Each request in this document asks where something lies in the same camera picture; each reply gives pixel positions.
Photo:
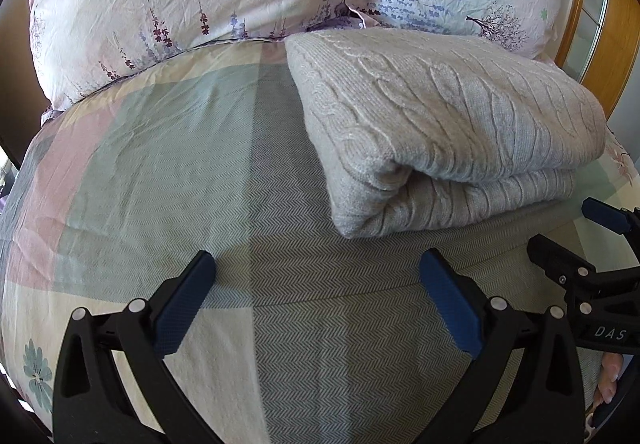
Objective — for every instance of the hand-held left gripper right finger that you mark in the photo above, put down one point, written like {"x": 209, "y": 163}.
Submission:
{"x": 452, "y": 305}

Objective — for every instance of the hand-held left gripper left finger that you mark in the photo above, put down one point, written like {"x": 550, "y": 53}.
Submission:
{"x": 176, "y": 310}

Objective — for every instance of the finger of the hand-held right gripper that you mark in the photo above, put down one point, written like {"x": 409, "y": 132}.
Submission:
{"x": 602, "y": 215}
{"x": 560, "y": 261}

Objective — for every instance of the person's right hand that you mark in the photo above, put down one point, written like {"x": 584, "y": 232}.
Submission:
{"x": 610, "y": 376}

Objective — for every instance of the pastel plaid duvet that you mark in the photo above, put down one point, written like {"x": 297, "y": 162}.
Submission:
{"x": 165, "y": 164}

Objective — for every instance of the wooden headboard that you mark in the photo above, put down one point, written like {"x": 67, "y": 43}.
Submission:
{"x": 617, "y": 39}

